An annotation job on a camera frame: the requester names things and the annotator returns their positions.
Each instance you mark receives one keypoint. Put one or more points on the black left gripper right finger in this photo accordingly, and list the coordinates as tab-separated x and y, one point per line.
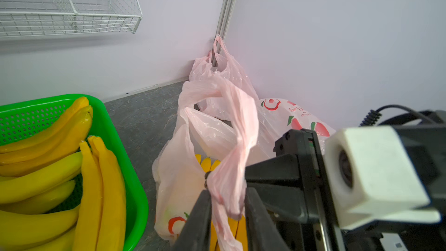
262	234

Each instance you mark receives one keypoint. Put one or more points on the pink peach printed bag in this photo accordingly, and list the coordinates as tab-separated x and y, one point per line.
278	116

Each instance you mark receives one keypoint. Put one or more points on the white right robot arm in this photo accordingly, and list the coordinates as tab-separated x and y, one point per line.
414	236

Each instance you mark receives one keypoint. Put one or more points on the plain pink plastic bag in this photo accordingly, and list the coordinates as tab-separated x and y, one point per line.
221	63

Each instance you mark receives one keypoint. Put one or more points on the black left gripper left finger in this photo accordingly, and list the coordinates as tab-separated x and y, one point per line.
195	235

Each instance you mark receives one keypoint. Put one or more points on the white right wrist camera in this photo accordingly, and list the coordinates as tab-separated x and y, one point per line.
387	173

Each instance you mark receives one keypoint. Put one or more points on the white wire wall shelf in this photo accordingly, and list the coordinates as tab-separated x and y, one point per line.
25	18

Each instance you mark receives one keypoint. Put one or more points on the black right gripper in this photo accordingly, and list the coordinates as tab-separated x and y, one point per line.
294	186

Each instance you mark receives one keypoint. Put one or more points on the orange banana pair in basket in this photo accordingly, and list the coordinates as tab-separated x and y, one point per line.
102	216

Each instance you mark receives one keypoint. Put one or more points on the yellow banana bunch in basket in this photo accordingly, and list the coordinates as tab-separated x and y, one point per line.
37	174

